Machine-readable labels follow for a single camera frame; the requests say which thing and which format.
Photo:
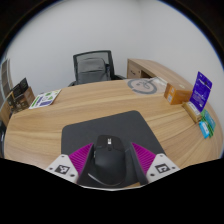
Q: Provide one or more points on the dark grey mouse pad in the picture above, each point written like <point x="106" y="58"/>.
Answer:
<point x="110" y="125"/>

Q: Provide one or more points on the large brown open box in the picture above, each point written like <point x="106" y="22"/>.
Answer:
<point x="23" y="98"/>

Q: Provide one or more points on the blue flat pack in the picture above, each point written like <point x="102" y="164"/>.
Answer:
<point x="204" y="130"/>

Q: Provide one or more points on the wooden side desk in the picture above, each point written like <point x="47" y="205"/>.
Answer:
<point x="150" y="68"/>

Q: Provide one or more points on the grey backpack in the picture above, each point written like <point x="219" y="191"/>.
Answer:
<point x="93" y="70"/>

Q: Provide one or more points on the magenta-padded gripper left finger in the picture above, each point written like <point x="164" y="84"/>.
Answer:
<point x="78" y="160"/>

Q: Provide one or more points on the white printed leaflet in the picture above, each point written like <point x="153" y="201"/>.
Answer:
<point x="45" y="99"/>

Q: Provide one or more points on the wooden shelf unit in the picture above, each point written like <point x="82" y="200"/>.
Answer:
<point x="6" y="78"/>

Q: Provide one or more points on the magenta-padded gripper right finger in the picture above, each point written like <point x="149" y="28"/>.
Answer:
<point x="148" y="160"/>

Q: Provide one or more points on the purple package card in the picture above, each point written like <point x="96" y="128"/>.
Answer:
<point x="201" y="90"/>

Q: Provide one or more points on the black leather office chair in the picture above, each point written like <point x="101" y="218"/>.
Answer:
<point x="1" y="140"/>

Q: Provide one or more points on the black computer mouse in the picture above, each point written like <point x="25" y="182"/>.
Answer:
<point x="109" y="160"/>

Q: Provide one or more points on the small orange box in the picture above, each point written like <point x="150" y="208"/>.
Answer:
<point x="178" y="94"/>

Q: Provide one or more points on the black mesh office chair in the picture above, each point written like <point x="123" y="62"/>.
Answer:
<point x="76" y="66"/>

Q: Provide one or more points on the beige flat box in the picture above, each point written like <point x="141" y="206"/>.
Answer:
<point x="191" y="111"/>

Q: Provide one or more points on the green flat pack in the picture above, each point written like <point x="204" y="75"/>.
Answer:
<point x="210" y="121"/>

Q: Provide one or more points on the round grey disc in bag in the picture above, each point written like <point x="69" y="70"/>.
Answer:
<point x="143" y="86"/>

